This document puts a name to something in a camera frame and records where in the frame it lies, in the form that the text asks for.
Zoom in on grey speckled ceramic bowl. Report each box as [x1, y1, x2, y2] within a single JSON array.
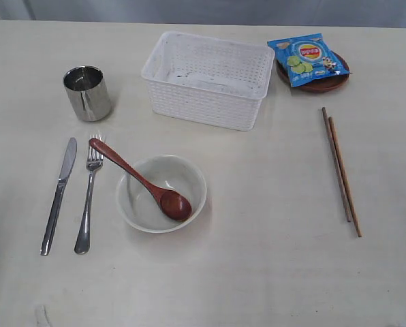
[[115, 155, 208, 234]]

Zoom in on silver metal fork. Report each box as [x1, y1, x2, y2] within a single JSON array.
[[74, 145, 104, 255]]

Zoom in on red-brown wooden spoon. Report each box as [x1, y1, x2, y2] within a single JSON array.
[[89, 138, 192, 221]]

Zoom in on blue Lay's chips bag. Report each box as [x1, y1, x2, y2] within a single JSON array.
[[267, 33, 350, 87]]

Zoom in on white curtain backdrop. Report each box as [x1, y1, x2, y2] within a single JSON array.
[[0, 0, 406, 28]]

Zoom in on white perforated plastic basket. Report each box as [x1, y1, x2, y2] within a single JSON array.
[[141, 31, 275, 131]]

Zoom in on silver metal table knife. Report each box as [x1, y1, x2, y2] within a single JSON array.
[[40, 137, 77, 256]]

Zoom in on brown wooden chopstick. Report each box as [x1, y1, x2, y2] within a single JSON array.
[[328, 116, 362, 238], [322, 107, 351, 222]]

